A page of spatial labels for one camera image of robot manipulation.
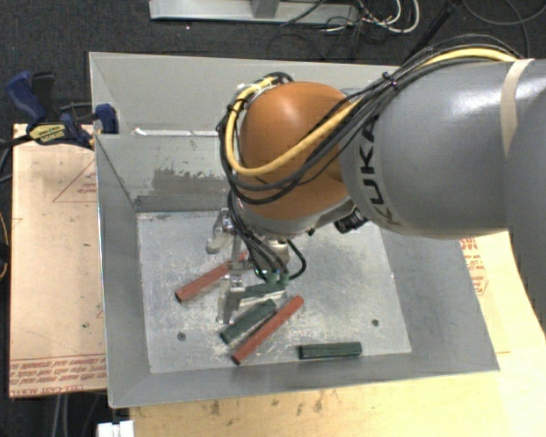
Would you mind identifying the grey metal bin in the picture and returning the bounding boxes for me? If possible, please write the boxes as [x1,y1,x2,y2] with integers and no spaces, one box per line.
[88,51,501,409]

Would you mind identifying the dark green flat block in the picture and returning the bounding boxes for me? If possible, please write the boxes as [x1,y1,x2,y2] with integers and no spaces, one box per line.
[297,340,363,361]
[219,298,278,346]

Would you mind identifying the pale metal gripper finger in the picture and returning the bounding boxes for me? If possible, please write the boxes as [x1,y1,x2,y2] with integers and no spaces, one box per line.
[216,273,247,326]
[205,210,235,255]

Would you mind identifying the red-brown flat block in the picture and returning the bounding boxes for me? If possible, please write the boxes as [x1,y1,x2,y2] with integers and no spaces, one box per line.
[174,250,249,304]
[230,294,306,366]

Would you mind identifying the black cylinder on white bracket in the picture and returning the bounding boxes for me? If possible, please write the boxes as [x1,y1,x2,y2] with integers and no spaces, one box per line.
[332,206,370,236]

